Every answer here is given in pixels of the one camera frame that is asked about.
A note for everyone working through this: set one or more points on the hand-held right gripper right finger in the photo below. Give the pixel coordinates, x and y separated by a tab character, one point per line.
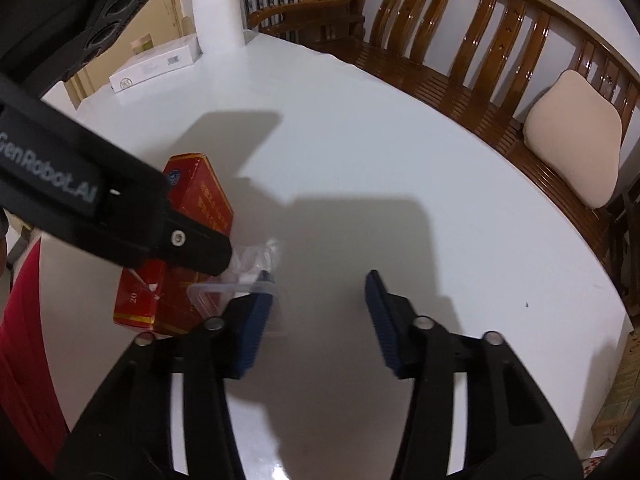
382	325

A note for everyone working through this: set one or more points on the flat white box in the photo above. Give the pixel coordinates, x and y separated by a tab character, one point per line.
155	67

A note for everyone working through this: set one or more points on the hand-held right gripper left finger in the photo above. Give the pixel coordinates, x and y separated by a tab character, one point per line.
255	327

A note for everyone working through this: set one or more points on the clear plastic wrapper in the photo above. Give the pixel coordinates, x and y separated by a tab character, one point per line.
245	262

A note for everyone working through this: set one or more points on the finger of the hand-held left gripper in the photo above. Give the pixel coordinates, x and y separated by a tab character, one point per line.
200	247

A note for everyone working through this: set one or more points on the printed cardboard box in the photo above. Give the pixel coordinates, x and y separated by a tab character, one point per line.
620	400

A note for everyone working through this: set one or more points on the beige cushion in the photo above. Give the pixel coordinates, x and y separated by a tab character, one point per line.
570	140

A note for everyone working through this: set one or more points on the white paper towel roll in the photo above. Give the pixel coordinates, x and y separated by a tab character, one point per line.
218	20

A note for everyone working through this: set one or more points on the brown wooden bench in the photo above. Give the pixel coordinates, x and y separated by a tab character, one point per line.
400	75

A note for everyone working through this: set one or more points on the red cigarette carton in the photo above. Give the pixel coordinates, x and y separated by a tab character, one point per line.
200	195

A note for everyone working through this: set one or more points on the small beige box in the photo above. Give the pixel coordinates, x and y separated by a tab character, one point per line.
142	44

